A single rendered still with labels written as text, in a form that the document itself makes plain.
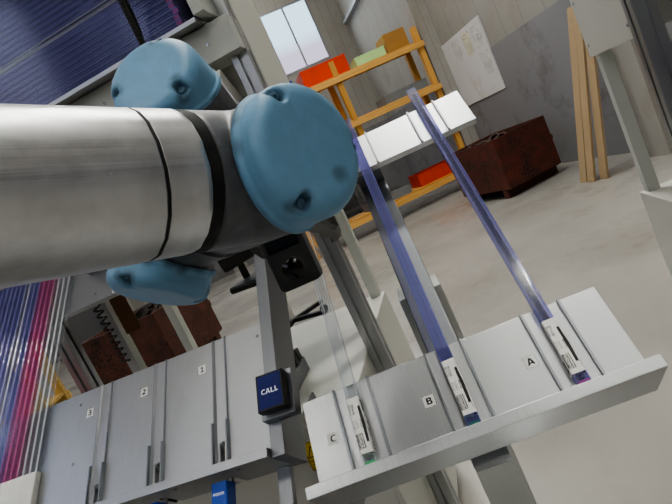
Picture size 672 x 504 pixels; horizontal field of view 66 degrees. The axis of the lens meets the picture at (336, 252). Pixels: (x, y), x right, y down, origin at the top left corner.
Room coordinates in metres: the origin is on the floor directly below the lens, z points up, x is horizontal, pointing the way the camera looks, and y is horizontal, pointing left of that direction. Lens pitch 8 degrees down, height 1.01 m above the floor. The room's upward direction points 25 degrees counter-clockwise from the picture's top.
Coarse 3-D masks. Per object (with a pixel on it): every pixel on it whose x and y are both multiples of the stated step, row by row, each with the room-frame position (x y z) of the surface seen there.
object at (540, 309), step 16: (416, 96) 0.79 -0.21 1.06; (432, 128) 0.73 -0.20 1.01; (448, 144) 0.70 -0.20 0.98; (448, 160) 0.68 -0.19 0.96; (464, 176) 0.66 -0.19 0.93; (464, 192) 0.65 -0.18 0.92; (480, 208) 0.62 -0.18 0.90; (496, 224) 0.59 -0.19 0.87; (496, 240) 0.58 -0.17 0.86; (512, 256) 0.56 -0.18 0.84; (512, 272) 0.55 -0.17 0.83; (528, 288) 0.53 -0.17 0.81; (544, 304) 0.51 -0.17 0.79; (544, 320) 0.50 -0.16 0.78; (576, 384) 0.45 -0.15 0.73
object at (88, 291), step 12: (84, 276) 1.04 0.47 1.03; (96, 276) 1.02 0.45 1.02; (72, 288) 1.03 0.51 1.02; (84, 288) 1.01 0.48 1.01; (96, 288) 1.00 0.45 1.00; (108, 288) 0.98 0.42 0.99; (72, 300) 1.01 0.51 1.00; (84, 300) 0.99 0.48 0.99; (96, 300) 0.98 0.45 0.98; (72, 312) 0.99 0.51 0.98
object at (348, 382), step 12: (312, 240) 0.69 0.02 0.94; (324, 276) 0.65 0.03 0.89; (324, 288) 0.63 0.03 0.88; (324, 300) 0.62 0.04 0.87; (324, 312) 0.61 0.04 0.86; (336, 324) 0.59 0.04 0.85; (336, 336) 0.58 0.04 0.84; (336, 348) 0.57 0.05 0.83; (336, 360) 0.56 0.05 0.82; (348, 360) 0.56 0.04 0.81; (348, 372) 0.55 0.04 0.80; (348, 384) 0.54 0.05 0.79; (348, 396) 0.53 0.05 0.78; (372, 456) 0.48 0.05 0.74
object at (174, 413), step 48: (240, 336) 0.76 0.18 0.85; (144, 384) 0.80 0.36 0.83; (192, 384) 0.75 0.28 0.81; (240, 384) 0.71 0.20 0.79; (48, 432) 0.83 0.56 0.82; (96, 432) 0.78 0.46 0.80; (144, 432) 0.74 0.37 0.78; (192, 432) 0.70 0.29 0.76; (240, 432) 0.67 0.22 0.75; (48, 480) 0.77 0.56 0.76; (96, 480) 0.73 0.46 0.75; (144, 480) 0.69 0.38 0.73
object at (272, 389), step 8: (264, 376) 0.65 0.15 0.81; (272, 376) 0.64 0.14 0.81; (264, 384) 0.64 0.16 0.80; (272, 384) 0.63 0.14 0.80; (280, 384) 0.63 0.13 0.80; (264, 392) 0.63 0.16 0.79; (272, 392) 0.63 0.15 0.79; (280, 392) 0.62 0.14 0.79; (264, 400) 0.63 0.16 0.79; (272, 400) 0.62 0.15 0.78; (280, 400) 0.62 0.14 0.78; (264, 408) 0.62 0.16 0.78
